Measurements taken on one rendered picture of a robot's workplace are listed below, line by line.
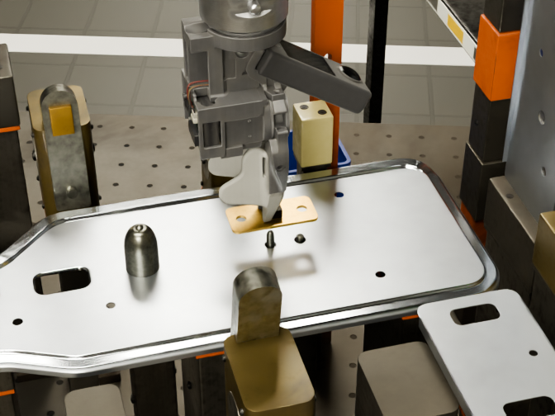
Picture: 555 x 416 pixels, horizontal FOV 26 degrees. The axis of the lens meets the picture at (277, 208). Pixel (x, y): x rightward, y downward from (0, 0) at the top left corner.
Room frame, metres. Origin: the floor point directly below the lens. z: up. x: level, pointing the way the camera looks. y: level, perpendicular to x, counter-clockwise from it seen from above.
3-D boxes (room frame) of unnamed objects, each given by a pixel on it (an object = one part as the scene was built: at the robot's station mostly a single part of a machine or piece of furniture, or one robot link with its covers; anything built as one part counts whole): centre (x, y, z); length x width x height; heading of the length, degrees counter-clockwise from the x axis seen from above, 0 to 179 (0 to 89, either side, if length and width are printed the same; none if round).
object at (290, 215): (0.91, 0.01, 1.04); 0.08 x 0.04 x 0.01; 105
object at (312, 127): (1.05, -0.04, 0.88); 0.04 x 0.04 x 0.37; 15
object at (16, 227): (1.05, 0.30, 0.91); 0.07 x 0.05 x 0.42; 15
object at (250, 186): (0.88, 0.02, 1.09); 0.06 x 0.03 x 0.09; 105
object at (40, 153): (1.06, 0.23, 0.88); 0.11 x 0.07 x 0.37; 15
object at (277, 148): (0.88, 0.00, 1.13); 0.05 x 0.02 x 0.09; 15
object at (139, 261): (0.87, 0.13, 1.02); 0.03 x 0.03 x 0.07
